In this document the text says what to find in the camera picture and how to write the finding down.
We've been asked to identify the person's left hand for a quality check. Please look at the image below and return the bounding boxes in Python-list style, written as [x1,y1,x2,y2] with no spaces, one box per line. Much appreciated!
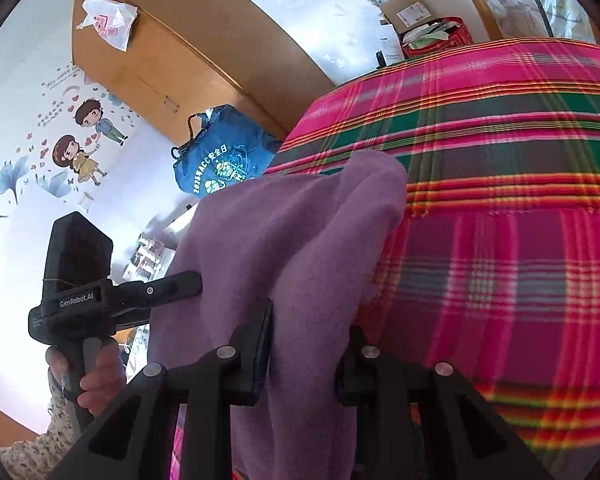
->
[45,336,128,418]

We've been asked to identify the cartoon wall sticker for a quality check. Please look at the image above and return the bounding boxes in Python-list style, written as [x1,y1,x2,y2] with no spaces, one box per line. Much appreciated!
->
[0,62,141,238]

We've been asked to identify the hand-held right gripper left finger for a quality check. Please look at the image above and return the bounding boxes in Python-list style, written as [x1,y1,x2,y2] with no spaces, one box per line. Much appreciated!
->
[50,299,276,480]

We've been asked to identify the white plastic bag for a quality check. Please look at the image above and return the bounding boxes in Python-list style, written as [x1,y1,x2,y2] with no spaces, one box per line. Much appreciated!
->
[76,0,139,52]

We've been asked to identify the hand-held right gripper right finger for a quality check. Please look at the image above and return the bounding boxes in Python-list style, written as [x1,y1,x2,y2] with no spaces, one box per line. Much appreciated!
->
[332,325,556,480]

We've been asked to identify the pink plaid bed sheet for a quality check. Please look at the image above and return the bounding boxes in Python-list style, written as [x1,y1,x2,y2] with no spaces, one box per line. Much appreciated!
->
[167,37,600,480]

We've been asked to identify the red printed box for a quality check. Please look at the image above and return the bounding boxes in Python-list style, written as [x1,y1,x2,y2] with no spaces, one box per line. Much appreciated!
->
[400,17,476,61]

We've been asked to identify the wooden wardrobe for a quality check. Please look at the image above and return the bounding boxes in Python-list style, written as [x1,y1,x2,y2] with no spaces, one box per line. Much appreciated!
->
[71,0,341,143]

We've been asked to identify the cardboard box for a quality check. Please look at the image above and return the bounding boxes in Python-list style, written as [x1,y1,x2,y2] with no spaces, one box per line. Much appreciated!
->
[370,0,431,36]

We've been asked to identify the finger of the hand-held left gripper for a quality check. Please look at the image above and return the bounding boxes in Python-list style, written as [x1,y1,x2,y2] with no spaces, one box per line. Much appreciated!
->
[111,307,152,332]
[114,270,203,307]

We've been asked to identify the blue printed tote bag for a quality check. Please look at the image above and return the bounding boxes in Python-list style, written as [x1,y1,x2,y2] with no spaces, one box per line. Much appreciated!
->
[171,104,283,195]

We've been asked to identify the person's left forearm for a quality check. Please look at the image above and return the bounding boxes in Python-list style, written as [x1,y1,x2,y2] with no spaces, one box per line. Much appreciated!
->
[0,385,81,480]

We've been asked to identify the purple fleece pants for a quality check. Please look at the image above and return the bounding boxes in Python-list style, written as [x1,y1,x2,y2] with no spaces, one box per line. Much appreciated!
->
[147,149,409,480]

